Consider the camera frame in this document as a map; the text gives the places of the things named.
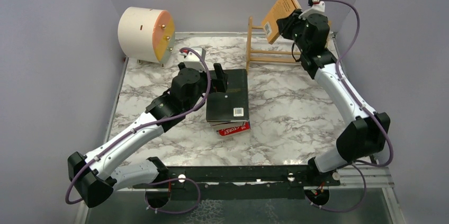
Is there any green treehouse book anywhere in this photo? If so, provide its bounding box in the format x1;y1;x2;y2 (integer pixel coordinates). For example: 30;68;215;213
206;68;249;123

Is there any orange treehouse book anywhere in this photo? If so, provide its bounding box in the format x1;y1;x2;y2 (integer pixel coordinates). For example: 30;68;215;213
261;0;301;44

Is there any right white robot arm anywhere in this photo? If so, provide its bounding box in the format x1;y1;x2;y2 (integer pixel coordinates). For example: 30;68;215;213
276;9;391;184

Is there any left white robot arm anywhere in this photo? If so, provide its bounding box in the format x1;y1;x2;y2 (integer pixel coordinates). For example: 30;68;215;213
65;62;228;208

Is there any wooden book rack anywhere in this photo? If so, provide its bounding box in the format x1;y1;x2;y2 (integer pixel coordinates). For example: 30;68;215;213
246;16;336;77

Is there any purple treehouse book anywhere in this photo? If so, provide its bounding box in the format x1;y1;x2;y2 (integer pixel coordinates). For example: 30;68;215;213
209;121;247;131

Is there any red treehouse book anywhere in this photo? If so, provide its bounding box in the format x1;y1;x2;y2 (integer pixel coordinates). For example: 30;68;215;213
217;122;251;137

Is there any cream round drawer cabinet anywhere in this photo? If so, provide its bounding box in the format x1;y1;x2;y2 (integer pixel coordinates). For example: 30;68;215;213
118;7;175;65

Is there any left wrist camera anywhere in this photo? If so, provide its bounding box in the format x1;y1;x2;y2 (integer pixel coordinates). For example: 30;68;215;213
182;47;206;73

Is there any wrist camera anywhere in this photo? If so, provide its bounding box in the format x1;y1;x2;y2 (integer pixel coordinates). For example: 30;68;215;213
299;0;325;20
182;47;206;73

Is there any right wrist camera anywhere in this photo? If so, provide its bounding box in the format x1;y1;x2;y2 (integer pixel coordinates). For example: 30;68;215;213
299;0;325;20

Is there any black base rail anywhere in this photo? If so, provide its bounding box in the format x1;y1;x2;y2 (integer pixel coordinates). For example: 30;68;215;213
133;165;340;201

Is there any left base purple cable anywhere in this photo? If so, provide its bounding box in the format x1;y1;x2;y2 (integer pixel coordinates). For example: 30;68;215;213
144;177;202;215

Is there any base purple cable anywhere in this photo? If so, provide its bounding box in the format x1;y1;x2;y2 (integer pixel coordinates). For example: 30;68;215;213
304;162;367;213
144;177;202;215

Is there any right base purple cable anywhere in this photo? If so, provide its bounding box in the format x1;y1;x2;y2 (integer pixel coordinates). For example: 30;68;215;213
304;162;367;213

